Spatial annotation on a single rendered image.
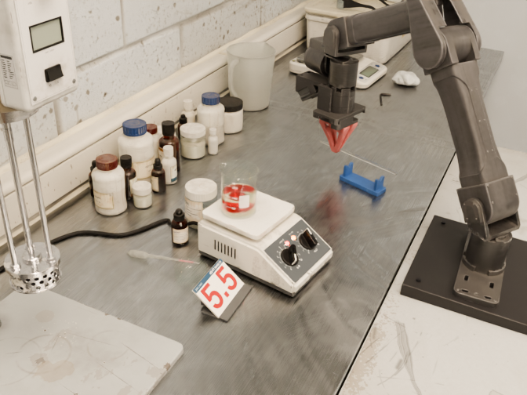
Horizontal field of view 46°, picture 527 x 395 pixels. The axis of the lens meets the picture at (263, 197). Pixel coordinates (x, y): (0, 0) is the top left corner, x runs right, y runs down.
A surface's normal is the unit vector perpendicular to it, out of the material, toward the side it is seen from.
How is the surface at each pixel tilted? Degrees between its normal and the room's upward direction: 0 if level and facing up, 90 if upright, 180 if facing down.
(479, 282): 1
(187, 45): 90
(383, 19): 87
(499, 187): 54
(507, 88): 90
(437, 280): 1
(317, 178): 0
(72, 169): 90
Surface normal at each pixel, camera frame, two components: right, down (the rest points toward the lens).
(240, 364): 0.04, -0.85
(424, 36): -0.85, 0.23
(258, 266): -0.57, 0.41
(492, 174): 0.46, -0.13
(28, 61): 0.90, 0.26
